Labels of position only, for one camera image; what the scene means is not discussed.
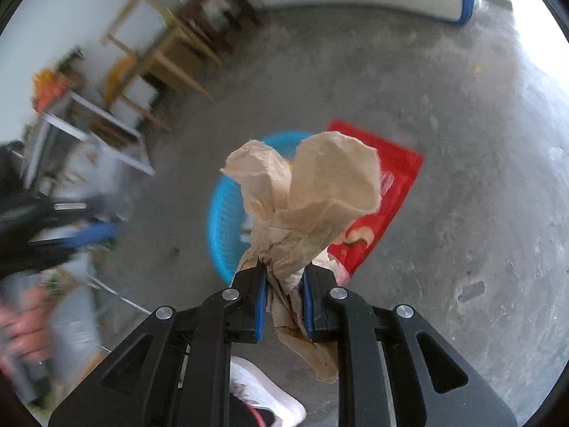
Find orange plastic bag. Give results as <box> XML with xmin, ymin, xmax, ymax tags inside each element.
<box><xmin>32</xmin><ymin>68</ymin><xmax>81</xmax><ymax>114</ymax></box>

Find dark wooden stool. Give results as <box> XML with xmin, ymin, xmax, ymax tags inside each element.
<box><xmin>176</xmin><ymin>0</ymin><xmax>262</xmax><ymax>52</ymax></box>

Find person's left hand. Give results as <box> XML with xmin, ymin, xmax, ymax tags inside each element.
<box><xmin>1</xmin><ymin>284</ymin><xmax>52</xmax><ymax>375</ymax></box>

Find white plastic sacks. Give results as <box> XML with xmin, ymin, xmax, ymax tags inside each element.
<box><xmin>52</xmin><ymin>142</ymin><xmax>141</xmax><ymax>220</ymax></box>

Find red snack bag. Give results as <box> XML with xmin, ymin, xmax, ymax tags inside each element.
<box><xmin>326</xmin><ymin>118</ymin><xmax>425</xmax><ymax>282</ymax></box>

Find white side table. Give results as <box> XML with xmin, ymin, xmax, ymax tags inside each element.
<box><xmin>22</xmin><ymin>91</ymin><xmax>155</xmax><ymax>190</ymax></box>

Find beige tissue paper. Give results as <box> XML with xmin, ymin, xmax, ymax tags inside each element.
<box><xmin>221</xmin><ymin>131</ymin><xmax>381</xmax><ymax>383</ymax></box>

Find white sneaker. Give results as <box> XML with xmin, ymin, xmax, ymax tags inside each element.
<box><xmin>229</xmin><ymin>356</ymin><xmax>307</xmax><ymax>427</ymax></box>

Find blue mesh trash basket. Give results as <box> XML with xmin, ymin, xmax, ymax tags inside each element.
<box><xmin>206</xmin><ymin>129</ymin><xmax>317</xmax><ymax>286</ymax></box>

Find right wooden chair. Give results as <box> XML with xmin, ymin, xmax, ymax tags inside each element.
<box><xmin>100</xmin><ymin>0</ymin><xmax>222</xmax><ymax>131</ymax></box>

